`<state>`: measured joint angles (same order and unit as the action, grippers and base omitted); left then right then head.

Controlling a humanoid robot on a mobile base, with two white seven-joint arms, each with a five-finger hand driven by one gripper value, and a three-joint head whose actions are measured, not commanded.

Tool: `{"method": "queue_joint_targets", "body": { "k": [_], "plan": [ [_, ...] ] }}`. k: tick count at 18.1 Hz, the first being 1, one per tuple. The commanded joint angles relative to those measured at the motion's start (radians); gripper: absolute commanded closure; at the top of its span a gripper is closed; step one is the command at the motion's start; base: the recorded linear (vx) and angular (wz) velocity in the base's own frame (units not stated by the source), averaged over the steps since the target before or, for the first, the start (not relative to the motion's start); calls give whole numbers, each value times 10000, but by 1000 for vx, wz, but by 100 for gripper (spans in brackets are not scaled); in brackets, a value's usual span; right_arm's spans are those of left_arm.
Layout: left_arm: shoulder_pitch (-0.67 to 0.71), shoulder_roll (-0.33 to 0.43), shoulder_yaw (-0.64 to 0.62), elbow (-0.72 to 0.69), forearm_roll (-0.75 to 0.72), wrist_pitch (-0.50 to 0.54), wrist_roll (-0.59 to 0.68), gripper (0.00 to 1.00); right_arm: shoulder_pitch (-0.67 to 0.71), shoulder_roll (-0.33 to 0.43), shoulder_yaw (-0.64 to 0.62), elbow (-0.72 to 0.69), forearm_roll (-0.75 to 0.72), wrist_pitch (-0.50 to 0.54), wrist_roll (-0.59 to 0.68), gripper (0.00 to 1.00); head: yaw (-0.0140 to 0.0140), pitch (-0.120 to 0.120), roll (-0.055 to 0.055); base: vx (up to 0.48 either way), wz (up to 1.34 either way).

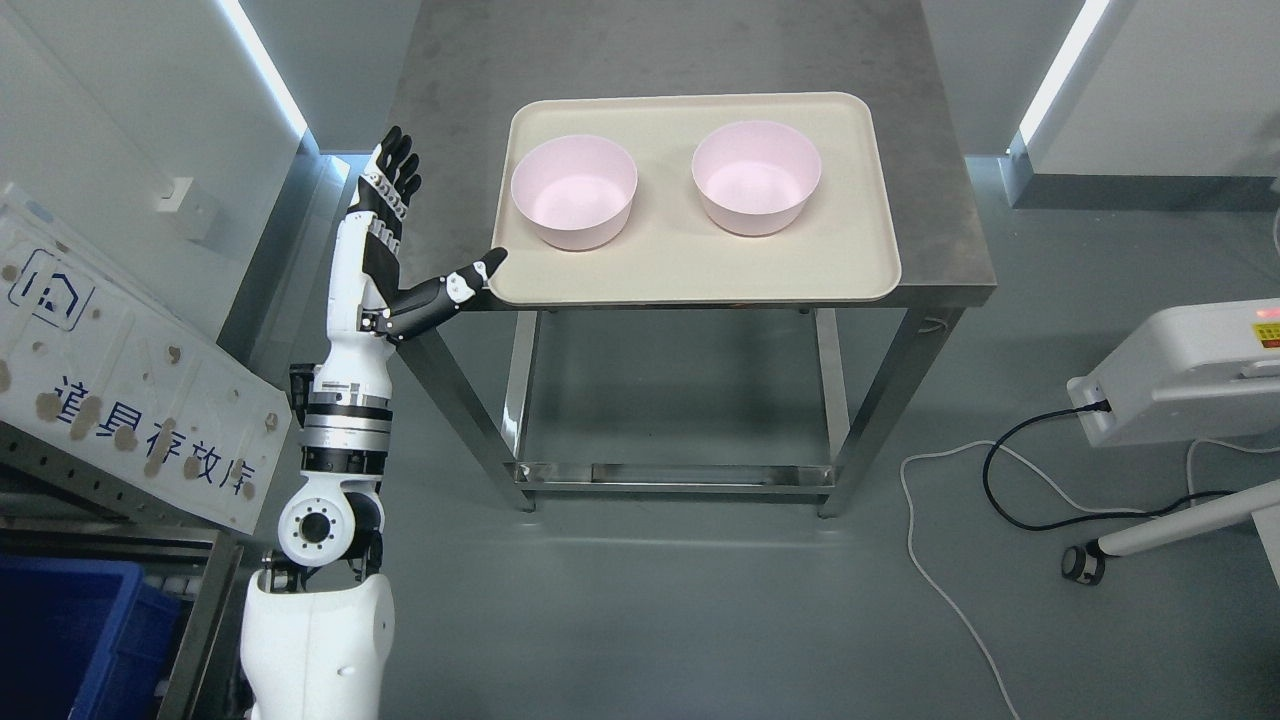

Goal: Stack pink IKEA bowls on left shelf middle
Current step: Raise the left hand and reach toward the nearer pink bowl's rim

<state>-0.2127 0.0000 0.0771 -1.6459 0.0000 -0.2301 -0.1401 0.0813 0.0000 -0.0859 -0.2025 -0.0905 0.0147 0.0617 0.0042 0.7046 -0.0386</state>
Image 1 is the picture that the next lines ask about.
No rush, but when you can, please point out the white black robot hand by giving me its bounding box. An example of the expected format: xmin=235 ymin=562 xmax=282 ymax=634
xmin=326 ymin=126 xmax=508 ymax=345

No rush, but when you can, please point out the pink bowl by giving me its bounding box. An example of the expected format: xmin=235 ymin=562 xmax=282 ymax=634
xmin=509 ymin=135 xmax=639 ymax=252
xmin=690 ymin=119 xmax=823 ymax=237

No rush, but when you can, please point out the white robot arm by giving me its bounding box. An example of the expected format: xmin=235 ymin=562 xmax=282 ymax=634
xmin=239 ymin=334 xmax=396 ymax=719

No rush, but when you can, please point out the metal shelf rack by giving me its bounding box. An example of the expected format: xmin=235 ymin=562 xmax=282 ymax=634
xmin=3 ymin=423 xmax=246 ymax=719

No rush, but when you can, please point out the white sign board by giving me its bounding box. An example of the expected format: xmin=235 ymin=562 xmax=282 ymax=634
xmin=1 ymin=183 xmax=289 ymax=534

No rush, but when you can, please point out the stainless steel table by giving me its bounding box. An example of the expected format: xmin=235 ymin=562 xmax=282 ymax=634
xmin=393 ymin=1 xmax=997 ymax=518

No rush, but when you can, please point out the beige plastic tray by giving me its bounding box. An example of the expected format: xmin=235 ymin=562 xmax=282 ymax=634
xmin=490 ymin=92 xmax=902 ymax=307

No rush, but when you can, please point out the blue plastic bin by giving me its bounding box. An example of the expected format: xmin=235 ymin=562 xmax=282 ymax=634
xmin=1 ymin=555 xmax=180 ymax=719

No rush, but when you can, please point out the white machine on stand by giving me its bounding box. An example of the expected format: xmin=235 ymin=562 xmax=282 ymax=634
xmin=1061 ymin=299 xmax=1279 ymax=585

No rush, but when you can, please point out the white wall socket box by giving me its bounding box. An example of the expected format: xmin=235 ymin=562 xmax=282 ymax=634
xmin=156 ymin=177 xmax=221 ymax=243

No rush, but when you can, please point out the white cable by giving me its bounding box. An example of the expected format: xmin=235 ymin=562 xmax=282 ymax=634
xmin=900 ymin=439 xmax=1280 ymax=720

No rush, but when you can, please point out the black power cable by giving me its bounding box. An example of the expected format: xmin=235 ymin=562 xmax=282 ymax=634
xmin=982 ymin=400 xmax=1236 ymax=532

